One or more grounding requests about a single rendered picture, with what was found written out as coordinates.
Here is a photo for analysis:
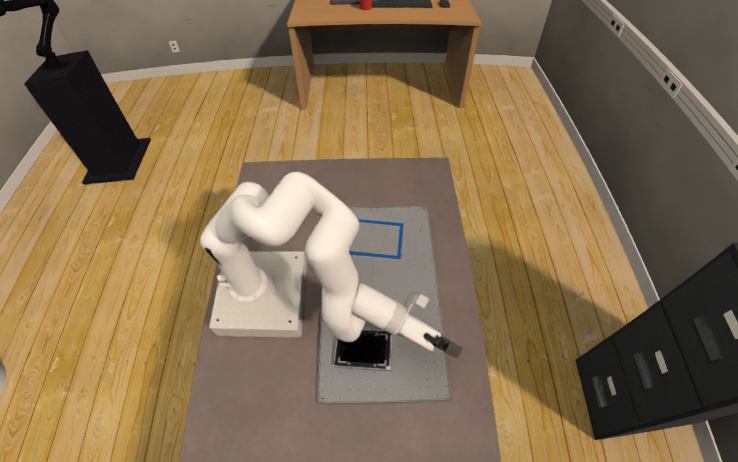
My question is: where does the blue rectangular tape outline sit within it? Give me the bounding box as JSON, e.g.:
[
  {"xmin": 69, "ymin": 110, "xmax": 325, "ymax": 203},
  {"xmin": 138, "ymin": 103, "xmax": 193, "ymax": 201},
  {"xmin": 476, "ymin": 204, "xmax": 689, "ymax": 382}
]
[{"xmin": 349, "ymin": 219, "xmax": 404, "ymax": 259}]

